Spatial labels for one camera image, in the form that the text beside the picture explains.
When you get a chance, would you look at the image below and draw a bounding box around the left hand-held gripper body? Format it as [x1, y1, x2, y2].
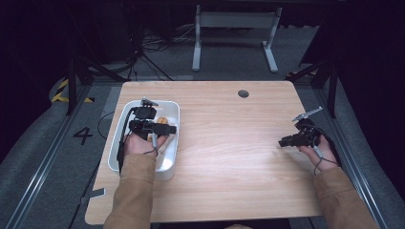
[128, 97, 160, 141]

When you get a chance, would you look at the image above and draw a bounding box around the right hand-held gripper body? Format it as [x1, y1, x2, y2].
[291, 106, 324, 147]

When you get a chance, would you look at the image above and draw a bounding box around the white plastic bin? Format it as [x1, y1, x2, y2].
[107, 99, 181, 182]

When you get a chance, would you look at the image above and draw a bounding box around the person's right hand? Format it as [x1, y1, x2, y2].
[297, 135, 340, 173]

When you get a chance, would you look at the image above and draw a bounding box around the person's left hand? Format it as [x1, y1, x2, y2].
[123, 132, 170, 157]

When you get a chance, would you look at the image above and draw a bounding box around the black metal stand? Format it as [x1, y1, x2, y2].
[285, 58, 339, 119]
[65, 55, 128, 116]

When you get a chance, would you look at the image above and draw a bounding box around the yellow black hazard tape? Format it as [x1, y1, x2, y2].
[51, 78, 96, 104]

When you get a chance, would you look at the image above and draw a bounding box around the grey tape piece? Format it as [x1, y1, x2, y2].
[79, 187, 107, 205]

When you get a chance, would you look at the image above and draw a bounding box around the grey left gripper cord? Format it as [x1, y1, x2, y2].
[141, 133, 160, 157]

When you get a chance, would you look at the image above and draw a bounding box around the grey gripper cord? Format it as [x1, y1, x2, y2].
[141, 133, 160, 157]
[312, 144, 338, 177]

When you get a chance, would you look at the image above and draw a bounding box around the grey right gripper cord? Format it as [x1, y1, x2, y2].
[312, 144, 338, 177]

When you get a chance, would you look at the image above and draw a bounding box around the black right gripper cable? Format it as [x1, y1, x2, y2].
[313, 125, 342, 168]

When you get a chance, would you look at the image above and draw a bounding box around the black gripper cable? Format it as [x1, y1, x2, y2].
[116, 106, 137, 175]
[313, 125, 342, 168]

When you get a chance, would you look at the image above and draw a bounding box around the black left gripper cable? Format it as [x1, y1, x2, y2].
[116, 106, 137, 175]

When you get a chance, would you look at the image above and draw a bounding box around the thin black floor cable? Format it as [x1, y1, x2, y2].
[68, 111, 116, 229]

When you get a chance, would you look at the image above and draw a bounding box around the aluminium floor rail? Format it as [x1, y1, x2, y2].
[4, 85, 92, 229]
[313, 89, 390, 229]

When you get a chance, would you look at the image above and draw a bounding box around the bundle of black floor cables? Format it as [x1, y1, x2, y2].
[127, 25, 197, 82]

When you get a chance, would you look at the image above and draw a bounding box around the white metal desk frame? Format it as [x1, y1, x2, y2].
[191, 4, 284, 73]

